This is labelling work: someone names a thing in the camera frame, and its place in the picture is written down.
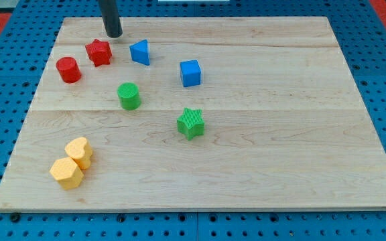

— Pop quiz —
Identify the green star block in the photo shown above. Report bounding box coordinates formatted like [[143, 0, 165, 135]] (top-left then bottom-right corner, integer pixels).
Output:
[[177, 108, 205, 141]]

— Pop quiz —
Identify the green cylinder block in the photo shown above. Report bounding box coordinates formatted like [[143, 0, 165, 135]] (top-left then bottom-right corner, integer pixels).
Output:
[[117, 82, 141, 110]]

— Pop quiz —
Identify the yellow heart block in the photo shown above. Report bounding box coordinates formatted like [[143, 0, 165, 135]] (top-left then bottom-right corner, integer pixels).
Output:
[[64, 137, 93, 170]]

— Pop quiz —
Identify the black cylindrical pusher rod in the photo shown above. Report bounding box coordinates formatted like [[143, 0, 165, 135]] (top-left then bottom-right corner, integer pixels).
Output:
[[98, 0, 123, 38]]

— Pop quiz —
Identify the blue perforated base panel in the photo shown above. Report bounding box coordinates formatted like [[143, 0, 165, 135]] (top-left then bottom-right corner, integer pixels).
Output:
[[0, 1, 386, 240]]

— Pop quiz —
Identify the light wooden board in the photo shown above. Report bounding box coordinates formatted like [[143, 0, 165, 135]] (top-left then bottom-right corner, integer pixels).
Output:
[[0, 17, 386, 213]]

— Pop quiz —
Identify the blue cube block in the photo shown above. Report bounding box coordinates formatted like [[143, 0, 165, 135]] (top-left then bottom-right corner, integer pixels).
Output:
[[180, 60, 202, 87]]

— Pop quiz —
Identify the red cylinder block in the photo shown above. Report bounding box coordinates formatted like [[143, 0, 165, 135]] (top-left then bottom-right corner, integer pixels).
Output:
[[56, 56, 82, 84]]

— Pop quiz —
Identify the blue triangle block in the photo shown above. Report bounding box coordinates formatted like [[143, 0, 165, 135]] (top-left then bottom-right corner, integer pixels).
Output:
[[129, 39, 150, 66]]

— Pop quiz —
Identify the yellow hexagon block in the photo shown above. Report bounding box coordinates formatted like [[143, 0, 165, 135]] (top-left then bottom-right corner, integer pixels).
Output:
[[50, 157, 84, 190]]

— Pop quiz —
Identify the red star block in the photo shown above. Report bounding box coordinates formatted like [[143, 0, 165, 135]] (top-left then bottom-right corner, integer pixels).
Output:
[[85, 39, 112, 67]]

